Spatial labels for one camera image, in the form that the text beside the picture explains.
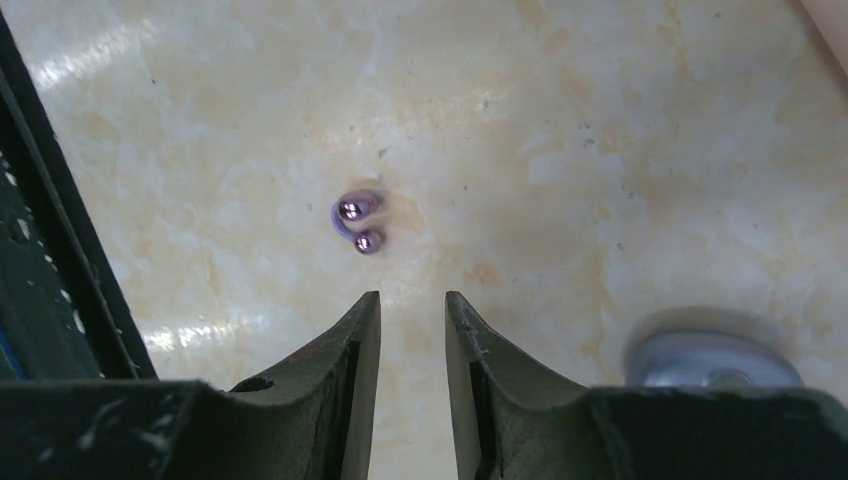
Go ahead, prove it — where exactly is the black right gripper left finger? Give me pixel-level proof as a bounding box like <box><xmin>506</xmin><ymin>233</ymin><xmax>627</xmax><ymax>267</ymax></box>
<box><xmin>1</xmin><ymin>291</ymin><xmax>381</xmax><ymax>479</ymax></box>

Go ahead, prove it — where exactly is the purple earbud pair left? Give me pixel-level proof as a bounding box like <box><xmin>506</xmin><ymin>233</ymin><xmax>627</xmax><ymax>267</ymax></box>
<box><xmin>330</xmin><ymin>189</ymin><xmax>385</xmax><ymax>255</ymax></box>

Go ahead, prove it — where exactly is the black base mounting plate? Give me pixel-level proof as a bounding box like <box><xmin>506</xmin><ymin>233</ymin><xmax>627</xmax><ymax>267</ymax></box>
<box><xmin>1</xmin><ymin>22</ymin><xmax>158</xmax><ymax>384</ymax></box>

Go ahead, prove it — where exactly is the grey-blue oval case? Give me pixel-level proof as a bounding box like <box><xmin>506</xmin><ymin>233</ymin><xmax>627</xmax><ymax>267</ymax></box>
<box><xmin>624</xmin><ymin>330</ymin><xmax>804</xmax><ymax>389</ymax></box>

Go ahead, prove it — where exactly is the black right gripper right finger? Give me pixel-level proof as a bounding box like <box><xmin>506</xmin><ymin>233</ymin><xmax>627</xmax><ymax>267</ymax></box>
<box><xmin>445</xmin><ymin>291</ymin><xmax>847</xmax><ymax>479</ymax></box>

